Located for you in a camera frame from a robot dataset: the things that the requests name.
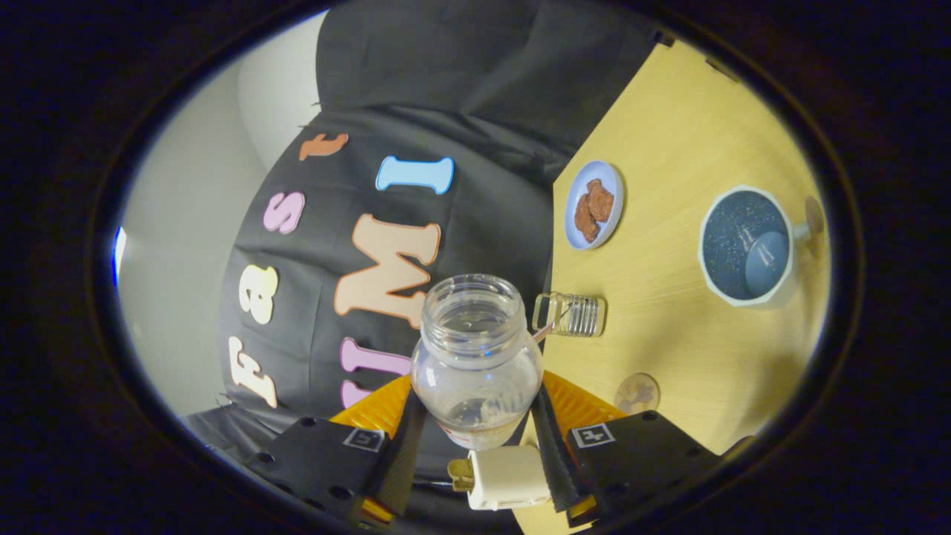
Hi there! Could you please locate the blue speckled white-rimmed cup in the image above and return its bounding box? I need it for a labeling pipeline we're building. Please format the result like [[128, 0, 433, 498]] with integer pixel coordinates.
[[698, 184, 812, 309]]

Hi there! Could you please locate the clear glass bottle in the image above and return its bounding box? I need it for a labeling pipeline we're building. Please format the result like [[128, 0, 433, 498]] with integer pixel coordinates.
[[410, 273, 545, 452]]

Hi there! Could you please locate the white square container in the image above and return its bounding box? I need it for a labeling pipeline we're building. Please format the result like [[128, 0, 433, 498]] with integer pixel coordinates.
[[448, 444, 552, 512]]

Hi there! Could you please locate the brown fried food piece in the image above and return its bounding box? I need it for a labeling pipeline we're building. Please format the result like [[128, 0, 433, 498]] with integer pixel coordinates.
[[574, 193, 601, 244], [585, 178, 615, 222]]

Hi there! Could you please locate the wooden table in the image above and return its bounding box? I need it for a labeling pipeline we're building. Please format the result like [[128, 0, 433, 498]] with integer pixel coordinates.
[[513, 37, 833, 535]]

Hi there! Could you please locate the clear ribbed glass jar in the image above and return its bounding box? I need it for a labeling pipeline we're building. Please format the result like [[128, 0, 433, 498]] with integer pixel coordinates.
[[531, 292, 606, 339]]

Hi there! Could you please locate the light blue plate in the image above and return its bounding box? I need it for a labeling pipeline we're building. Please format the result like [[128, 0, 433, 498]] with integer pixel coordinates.
[[565, 160, 625, 251]]

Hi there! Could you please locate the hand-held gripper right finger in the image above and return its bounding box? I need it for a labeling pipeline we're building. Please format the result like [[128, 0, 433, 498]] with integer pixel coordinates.
[[529, 370, 725, 530]]

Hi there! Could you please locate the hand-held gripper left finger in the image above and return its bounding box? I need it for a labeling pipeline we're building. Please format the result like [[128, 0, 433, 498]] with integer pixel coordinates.
[[245, 374, 430, 530]]

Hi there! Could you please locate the round wooden coaster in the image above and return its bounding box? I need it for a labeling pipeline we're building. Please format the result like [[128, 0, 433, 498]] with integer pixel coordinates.
[[614, 373, 661, 415]]

